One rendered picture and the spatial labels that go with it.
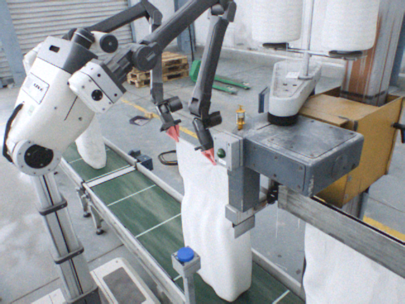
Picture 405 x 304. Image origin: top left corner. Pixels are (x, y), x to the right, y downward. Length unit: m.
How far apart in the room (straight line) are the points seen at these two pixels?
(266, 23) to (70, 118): 0.72
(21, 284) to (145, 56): 1.95
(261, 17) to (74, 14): 7.53
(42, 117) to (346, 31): 0.95
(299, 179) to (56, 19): 7.84
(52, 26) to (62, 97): 7.23
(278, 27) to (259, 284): 1.20
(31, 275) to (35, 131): 1.58
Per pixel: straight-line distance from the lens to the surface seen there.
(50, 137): 1.24
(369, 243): 1.00
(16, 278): 2.68
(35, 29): 8.28
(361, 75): 1.23
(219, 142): 0.91
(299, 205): 1.08
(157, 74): 1.60
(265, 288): 1.73
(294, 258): 2.42
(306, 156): 0.80
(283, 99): 0.93
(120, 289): 1.96
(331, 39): 1.00
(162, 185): 2.44
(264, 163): 0.88
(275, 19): 1.12
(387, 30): 1.20
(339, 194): 1.15
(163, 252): 1.92
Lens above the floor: 1.71
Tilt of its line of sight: 27 degrees down
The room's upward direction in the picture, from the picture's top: 3 degrees counter-clockwise
